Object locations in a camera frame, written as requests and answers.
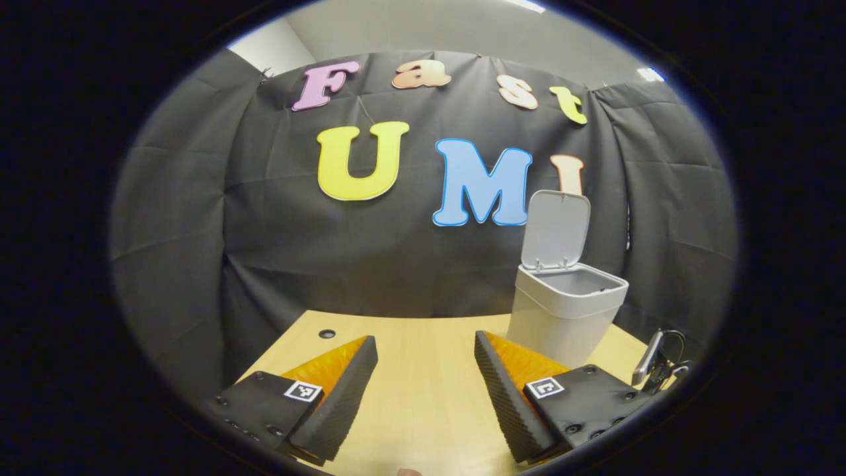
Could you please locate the black backdrop cloth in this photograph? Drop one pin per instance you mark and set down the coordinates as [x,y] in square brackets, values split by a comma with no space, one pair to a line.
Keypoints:
[370,258]

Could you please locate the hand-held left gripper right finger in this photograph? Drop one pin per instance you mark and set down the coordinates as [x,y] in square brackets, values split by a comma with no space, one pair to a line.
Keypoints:
[505,396]

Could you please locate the long ceiling light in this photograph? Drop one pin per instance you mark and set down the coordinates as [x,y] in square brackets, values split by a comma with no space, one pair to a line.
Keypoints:
[527,5]

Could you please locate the small ceiling light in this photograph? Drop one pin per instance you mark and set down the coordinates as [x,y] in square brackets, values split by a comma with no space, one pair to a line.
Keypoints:
[651,74]

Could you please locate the wooden desktop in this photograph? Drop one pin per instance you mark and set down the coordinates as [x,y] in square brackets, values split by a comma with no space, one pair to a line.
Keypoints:
[423,396]

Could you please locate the white desktop garbage bin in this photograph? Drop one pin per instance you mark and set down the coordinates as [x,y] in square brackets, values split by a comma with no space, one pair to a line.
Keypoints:
[562,324]

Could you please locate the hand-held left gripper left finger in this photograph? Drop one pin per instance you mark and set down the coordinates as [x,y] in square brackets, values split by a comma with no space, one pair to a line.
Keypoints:
[344,396]

